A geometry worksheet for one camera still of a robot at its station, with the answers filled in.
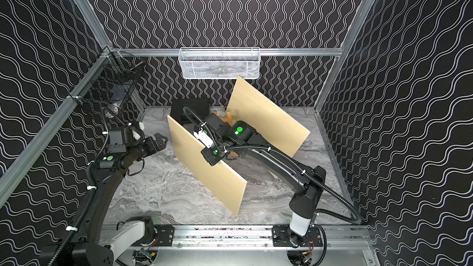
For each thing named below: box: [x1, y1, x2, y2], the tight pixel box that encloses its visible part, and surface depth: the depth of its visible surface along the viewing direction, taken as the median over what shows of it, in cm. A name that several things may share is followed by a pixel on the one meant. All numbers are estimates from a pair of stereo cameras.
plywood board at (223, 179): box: [166, 115, 248, 217], surface depth 72 cm
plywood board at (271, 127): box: [227, 76, 311, 158], surface depth 82 cm
